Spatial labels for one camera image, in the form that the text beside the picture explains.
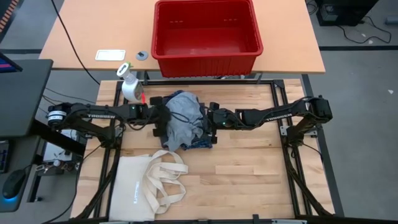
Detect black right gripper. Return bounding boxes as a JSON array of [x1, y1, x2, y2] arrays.
[[206, 101, 239, 144]]

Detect small light grey cloth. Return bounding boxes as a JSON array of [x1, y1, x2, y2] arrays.
[[163, 91, 206, 152]]

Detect blue plaid garment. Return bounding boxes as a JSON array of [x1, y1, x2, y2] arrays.
[[170, 89, 214, 151]]

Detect red plastic laundry bin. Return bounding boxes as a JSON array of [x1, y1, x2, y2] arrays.
[[151, 0, 264, 78]]

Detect white spray bottle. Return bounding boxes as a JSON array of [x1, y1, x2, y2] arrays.
[[116, 62, 146, 103]]

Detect white canvas tote bag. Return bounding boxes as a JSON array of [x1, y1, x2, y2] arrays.
[[108, 149, 190, 222]]

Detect white rectangular pad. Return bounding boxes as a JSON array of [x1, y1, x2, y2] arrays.
[[95, 49, 127, 62]]

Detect light orange desk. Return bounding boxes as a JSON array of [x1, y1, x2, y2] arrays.
[[39, 0, 326, 75]]

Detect dark grey flat panel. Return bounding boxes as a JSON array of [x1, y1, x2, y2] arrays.
[[0, 58, 53, 139]]

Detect black computer case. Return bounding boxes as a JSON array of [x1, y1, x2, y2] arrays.
[[315, 0, 380, 27]]

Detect black computer mouse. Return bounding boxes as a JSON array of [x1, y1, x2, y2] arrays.
[[2, 169, 27, 200]]

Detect computer monitor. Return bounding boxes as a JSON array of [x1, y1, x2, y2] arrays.
[[0, 52, 23, 74]]

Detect black keyboard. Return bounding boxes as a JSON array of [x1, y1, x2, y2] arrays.
[[0, 140, 9, 174]]

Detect grey workstation desk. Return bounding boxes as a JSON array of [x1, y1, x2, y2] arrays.
[[0, 136, 43, 215]]

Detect orange black striped strip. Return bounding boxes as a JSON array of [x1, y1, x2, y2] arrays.
[[0, 0, 20, 34]]

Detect black aluminium rig frame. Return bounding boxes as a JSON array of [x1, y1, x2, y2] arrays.
[[74, 79, 338, 224]]

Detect long black desk cable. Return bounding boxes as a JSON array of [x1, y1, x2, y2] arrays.
[[50, 0, 101, 86]]

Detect black floor cable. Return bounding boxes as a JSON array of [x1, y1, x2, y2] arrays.
[[337, 15, 392, 44]]

